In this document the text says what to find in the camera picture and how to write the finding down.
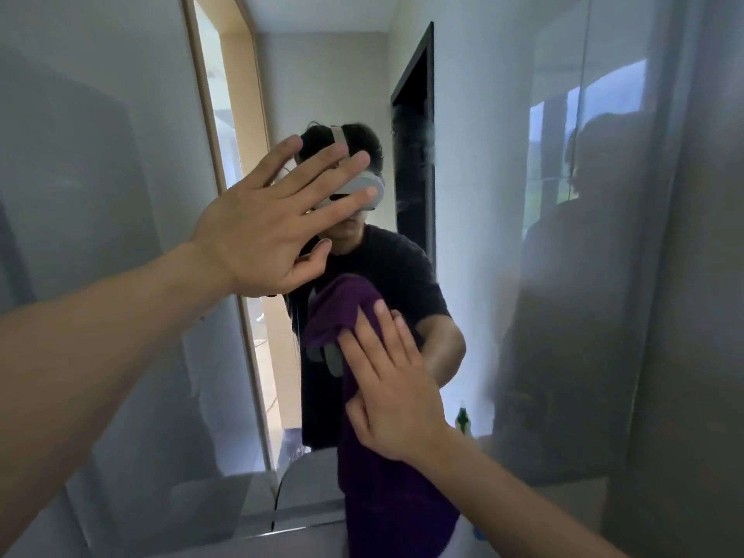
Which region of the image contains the person's left forearm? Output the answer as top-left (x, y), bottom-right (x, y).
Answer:
top-left (0, 240), bottom-right (236, 553)

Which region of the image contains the person's left hand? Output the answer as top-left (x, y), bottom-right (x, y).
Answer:
top-left (190, 133), bottom-right (379, 299)

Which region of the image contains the rectangular wall mirror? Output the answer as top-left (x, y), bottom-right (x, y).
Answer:
top-left (0, 0), bottom-right (693, 539)

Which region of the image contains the purple microfibre cloth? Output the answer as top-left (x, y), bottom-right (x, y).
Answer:
top-left (300, 272), bottom-right (461, 558)

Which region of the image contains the person's right forearm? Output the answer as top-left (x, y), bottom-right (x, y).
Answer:
top-left (415, 426), bottom-right (629, 558)

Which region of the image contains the person's right hand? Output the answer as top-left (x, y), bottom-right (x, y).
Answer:
top-left (336, 298), bottom-right (456, 467)

